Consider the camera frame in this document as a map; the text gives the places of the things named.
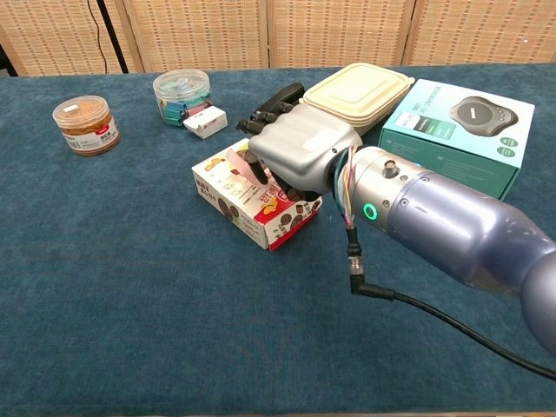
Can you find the black tripod stand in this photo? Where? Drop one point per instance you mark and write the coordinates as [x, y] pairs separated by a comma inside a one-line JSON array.
[[114, 39]]

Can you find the beige lidded food container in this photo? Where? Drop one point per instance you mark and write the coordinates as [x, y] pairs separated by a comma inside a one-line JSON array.
[[360, 93]]

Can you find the small white cardboard box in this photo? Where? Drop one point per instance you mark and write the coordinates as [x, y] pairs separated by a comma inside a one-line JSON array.
[[206, 121]]

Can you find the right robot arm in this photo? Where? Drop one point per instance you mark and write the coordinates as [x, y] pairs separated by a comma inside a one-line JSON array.
[[456, 226]]

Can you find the red white snack box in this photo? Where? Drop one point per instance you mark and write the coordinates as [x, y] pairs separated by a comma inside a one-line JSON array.
[[234, 208]]

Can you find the clear tub of binder clips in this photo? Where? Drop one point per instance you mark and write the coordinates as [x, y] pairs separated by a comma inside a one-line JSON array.
[[182, 95]]

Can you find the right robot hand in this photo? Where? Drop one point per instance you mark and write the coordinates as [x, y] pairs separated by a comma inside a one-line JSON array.
[[299, 147]]

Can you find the black stapler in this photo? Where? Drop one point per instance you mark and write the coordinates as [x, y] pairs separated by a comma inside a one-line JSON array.
[[289, 92]]

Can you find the teal speaker product box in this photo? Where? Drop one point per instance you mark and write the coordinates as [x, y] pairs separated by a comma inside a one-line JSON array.
[[417, 108]]

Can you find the blue table cloth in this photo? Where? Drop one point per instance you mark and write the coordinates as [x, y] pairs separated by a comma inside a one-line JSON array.
[[130, 304]]

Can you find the clear jar brown contents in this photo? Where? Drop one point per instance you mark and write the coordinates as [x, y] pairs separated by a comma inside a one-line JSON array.
[[87, 130]]

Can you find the woven folding screen panel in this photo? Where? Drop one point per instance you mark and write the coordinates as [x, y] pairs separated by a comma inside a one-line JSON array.
[[478, 30], [339, 30], [195, 30], [52, 35]]

